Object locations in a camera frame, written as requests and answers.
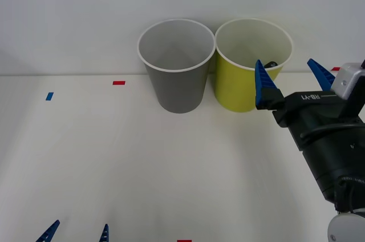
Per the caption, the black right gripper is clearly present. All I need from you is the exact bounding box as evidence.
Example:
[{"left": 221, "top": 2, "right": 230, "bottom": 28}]
[{"left": 254, "top": 58, "right": 365, "bottom": 152}]

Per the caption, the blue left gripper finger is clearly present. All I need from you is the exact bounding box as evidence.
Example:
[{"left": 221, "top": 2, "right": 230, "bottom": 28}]
[
  {"left": 35, "top": 219, "right": 61, "bottom": 242},
  {"left": 98, "top": 223, "right": 110, "bottom": 242}
]

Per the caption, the yellow-green plastic waste bin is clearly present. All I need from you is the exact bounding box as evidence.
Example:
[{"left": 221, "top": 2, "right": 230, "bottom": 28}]
[{"left": 214, "top": 18, "right": 294, "bottom": 113}]

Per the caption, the grey plastic waste bin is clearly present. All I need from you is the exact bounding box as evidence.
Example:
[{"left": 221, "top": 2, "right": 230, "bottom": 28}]
[{"left": 136, "top": 18, "right": 216, "bottom": 114}]

